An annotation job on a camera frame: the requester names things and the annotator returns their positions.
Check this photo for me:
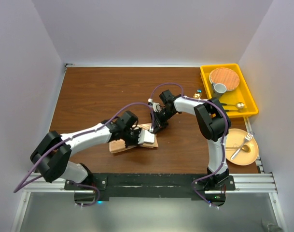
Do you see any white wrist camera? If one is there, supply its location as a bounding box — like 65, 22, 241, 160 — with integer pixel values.
148, 98, 163, 112
138, 129, 155, 145

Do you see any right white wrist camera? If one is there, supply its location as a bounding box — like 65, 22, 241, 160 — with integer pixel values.
148, 98, 163, 112

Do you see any gold black spoon in tray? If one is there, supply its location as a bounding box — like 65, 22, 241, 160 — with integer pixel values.
222, 102, 245, 109

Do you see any woven orange round plate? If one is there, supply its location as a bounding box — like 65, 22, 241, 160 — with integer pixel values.
209, 67, 240, 91

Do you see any grey white cup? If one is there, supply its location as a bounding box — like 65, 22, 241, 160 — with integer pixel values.
211, 83, 227, 98

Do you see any beige round plate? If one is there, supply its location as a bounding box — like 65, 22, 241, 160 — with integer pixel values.
225, 129, 259, 166

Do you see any black handled utensil in tray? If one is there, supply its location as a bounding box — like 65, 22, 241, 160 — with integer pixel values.
225, 109, 242, 113

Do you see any yellow plastic tray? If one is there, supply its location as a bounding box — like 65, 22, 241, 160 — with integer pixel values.
200, 63, 259, 118

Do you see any peach satin napkin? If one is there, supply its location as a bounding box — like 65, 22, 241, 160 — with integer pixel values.
109, 123, 159, 154

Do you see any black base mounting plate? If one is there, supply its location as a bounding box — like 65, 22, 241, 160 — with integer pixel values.
64, 173, 236, 205

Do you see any gold spoon on plate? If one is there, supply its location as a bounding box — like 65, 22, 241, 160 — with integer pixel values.
226, 145, 251, 153

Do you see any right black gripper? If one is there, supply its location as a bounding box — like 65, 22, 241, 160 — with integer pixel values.
151, 108, 176, 135

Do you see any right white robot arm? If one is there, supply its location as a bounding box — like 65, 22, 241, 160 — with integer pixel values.
148, 90, 231, 190

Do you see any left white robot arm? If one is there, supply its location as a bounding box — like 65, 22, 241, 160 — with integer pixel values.
30, 111, 147, 189

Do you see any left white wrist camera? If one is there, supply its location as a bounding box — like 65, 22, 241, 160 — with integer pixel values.
138, 129, 155, 145

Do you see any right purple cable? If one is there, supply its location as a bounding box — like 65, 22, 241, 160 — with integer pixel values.
149, 83, 229, 210

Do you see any gold spoon on table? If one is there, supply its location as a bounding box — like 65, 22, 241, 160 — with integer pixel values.
193, 93, 202, 99

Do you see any silver fork on plate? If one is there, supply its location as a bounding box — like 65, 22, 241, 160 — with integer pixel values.
230, 131, 254, 160

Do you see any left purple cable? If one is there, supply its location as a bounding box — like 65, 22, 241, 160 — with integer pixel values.
13, 101, 155, 207

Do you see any aluminium rail frame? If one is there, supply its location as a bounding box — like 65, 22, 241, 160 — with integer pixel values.
10, 116, 288, 232

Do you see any purple cable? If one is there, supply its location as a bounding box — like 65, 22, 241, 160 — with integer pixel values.
13, 101, 155, 207
149, 83, 229, 210

